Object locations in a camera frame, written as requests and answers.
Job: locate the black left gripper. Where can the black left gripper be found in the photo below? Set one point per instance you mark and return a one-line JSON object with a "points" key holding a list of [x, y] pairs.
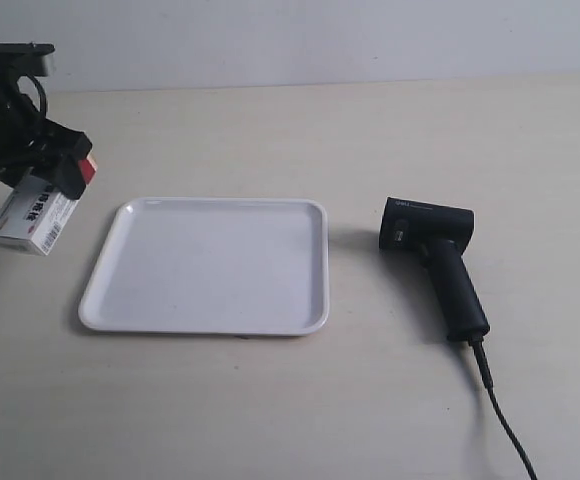
{"points": [[28, 139]]}

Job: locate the white red medicine box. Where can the white red medicine box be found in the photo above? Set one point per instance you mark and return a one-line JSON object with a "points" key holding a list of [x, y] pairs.
{"points": [[33, 216]]}

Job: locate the black handheld barcode scanner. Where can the black handheld barcode scanner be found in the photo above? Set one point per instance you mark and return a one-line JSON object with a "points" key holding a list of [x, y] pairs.
{"points": [[439, 236]]}

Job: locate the white square plastic tray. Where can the white square plastic tray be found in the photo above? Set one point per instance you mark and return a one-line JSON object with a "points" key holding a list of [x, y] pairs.
{"points": [[211, 266]]}

